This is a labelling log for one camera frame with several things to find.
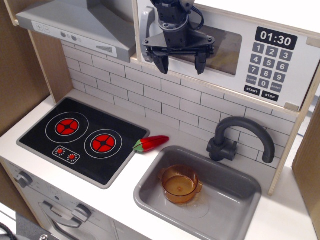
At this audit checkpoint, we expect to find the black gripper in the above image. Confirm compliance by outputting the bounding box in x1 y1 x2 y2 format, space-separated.
142 23 215 75

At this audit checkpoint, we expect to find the white toy microwave door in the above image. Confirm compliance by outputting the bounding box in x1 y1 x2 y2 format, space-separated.
136 0 320 112

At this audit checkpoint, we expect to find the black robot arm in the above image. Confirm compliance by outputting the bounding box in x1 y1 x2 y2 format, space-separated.
139 0 215 75

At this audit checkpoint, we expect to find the red toy chili pepper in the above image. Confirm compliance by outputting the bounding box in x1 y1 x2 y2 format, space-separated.
132 135 170 153

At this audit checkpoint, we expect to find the dark grey toy faucet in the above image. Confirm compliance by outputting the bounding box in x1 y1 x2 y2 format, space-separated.
206 116 276 164

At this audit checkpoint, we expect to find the grey toy range hood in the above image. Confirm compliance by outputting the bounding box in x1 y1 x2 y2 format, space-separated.
16 0 136 63

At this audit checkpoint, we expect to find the orange transparent plastic pot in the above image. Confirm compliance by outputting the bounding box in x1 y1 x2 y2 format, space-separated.
158 164 203 204

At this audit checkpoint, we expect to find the black toy stove top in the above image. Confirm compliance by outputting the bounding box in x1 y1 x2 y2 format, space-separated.
17 97 150 189

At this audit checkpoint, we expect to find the grey toy sink basin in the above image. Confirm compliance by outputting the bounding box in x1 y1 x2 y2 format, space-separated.
133 146 262 240

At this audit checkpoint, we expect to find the brown cardboard box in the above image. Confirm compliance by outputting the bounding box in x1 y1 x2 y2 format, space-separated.
292 102 320 238

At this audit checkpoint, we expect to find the grey oven knob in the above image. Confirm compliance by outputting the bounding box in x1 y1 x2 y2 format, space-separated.
15 171 33 189

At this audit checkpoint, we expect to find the wooden toy kitchen frame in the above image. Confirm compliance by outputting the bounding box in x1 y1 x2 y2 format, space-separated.
0 0 320 240

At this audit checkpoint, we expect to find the black cable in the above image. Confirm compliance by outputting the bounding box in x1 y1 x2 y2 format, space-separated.
0 221 17 240

